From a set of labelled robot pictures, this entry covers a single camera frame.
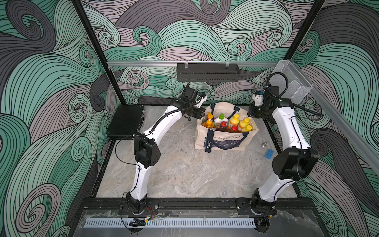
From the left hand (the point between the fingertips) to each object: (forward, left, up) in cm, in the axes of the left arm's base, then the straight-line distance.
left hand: (204, 111), depth 84 cm
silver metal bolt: (-9, -41, -22) cm, 48 cm away
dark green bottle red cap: (-6, -12, -7) cm, 15 cm away
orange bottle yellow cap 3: (-11, -23, -2) cm, 25 cm away
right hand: (0, -26, 0) cm, 26 cm away
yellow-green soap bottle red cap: (-8, -17, -5) cm, 20 cm away
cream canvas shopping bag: (-15, -2, -7) cm, 16 cm away
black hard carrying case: (+5, +53, -17) cm, 56 cm away
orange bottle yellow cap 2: (-6, -23, -3) cm, 24 cm away
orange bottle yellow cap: (-3, -18, -4) cm, 19 cm away
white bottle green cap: (-1, -9, -8) cm, 12 cm away
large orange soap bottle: (-7, -3, -3) cm, 8 cm away
